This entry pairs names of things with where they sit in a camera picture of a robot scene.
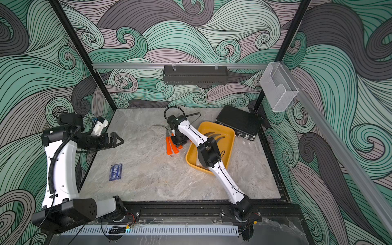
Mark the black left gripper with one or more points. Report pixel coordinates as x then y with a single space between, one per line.
104 144

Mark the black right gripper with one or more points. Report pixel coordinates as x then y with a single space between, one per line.
186 139

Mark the large wooden handle sickle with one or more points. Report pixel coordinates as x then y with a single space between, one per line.
208 134

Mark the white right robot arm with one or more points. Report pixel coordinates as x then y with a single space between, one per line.
211 148

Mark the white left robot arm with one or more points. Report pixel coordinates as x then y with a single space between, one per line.
62 208

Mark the yellow plastic storage tray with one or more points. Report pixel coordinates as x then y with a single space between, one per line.
224 145

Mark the blue playing card box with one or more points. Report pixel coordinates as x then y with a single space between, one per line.
115 172

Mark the black aluminium carrying case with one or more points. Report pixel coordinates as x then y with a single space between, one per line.
245 124

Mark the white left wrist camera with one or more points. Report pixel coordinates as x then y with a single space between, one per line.
99 124

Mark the black perforated wall shelf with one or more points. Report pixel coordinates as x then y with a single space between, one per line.
195 75

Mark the aluminium horizontal wall rail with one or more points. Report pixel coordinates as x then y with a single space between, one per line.
140 65

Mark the black vertical frame post left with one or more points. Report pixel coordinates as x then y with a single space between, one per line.
56 6

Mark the black vertical frame post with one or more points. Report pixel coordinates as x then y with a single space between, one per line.
56 6
291 24

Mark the white slotted cable duct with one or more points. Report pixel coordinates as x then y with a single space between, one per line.
157 230

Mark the clear plastic wall bin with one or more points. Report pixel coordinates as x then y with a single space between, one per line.
278 85

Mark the black vertical frame post right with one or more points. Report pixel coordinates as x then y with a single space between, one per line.
291 24

